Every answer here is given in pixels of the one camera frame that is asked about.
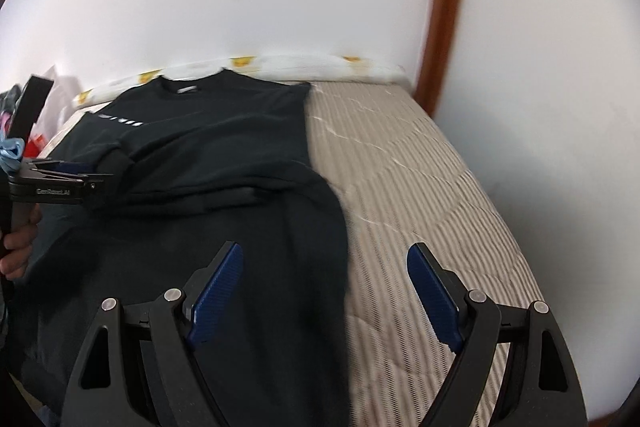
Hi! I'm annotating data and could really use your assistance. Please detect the black sweatshirt with white print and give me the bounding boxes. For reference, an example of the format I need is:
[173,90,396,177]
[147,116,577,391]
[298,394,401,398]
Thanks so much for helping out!
[10,70,349,426]

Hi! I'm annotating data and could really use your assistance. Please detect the plaid dark clothing pile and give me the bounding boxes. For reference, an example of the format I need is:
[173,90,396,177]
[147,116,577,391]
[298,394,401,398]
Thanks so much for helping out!
[0,84,22,130]

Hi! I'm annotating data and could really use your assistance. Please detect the person's left hand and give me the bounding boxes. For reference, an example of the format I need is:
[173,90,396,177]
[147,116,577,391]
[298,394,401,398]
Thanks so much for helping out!
[0,205,42,281]

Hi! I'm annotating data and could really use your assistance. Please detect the red paper shopping bag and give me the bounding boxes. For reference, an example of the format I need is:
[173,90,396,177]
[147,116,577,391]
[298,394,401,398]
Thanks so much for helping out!
[23,134,48,158]

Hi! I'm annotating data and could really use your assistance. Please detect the white plastic shopping bag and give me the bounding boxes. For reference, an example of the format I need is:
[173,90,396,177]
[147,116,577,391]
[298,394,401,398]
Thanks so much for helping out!
[30,66,82,144]

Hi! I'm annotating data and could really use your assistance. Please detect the striped quilted mattress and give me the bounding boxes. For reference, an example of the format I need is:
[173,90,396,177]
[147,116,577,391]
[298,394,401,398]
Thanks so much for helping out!
[305,83,539,426]

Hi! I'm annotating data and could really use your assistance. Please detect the white roll with yellow print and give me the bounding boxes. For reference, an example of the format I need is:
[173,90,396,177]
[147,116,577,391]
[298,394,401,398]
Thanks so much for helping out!
[73,54,411,109]

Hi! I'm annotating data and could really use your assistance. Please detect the brown wooden door frame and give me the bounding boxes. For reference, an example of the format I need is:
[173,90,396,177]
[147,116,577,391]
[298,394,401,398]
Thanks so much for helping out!
[413,0,461,117]

